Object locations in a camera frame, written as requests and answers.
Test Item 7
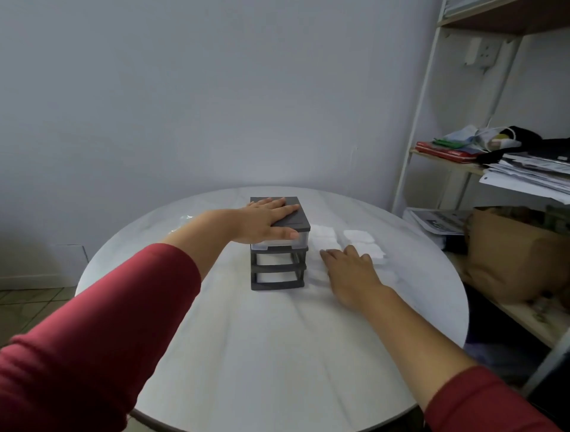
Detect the person's left hand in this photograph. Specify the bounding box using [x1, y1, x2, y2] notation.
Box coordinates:
[232, 198, 300, 245]

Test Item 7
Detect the person's right hand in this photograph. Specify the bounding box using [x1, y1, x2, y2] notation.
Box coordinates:
[319, 244, 396, 312]

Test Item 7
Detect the dark grey mini drawer cabinet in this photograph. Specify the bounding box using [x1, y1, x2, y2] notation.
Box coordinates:
[249, 196, 311, 292]

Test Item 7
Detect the person's right forearm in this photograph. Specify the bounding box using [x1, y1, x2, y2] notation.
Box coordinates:
[356, 286, 563, 432]

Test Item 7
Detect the person's left forearm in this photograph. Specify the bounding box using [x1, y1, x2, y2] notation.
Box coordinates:
[0, 209, 239, 432]

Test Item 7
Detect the clear plastic drawer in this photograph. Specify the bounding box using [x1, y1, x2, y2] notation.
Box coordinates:
[310, 225, 343, 252]
[307, 250, 333, 285]
[342, 229, 387, 266]
[251, 231, 310, 251]

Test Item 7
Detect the printed newspaper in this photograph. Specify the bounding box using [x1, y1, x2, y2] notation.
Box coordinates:
[403, 208, 474, 237]

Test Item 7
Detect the red book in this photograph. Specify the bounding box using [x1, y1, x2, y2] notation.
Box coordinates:
[414, 141, 480, 164]

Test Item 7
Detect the white metal shelf unit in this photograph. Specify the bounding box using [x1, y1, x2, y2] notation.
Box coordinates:
[391, 0, 570, 398]

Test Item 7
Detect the brown paper bag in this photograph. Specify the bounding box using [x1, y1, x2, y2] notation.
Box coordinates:
[464, 207, 570, 305]

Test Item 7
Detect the stack of white papers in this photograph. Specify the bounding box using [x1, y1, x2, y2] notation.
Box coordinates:
[479, 153, 570, 206]

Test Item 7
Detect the black cloth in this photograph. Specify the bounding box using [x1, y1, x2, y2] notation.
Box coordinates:
[476, 126, 570, 166]

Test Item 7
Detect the white wall socket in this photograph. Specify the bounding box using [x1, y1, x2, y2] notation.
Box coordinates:
[464, 37, 505, 68]

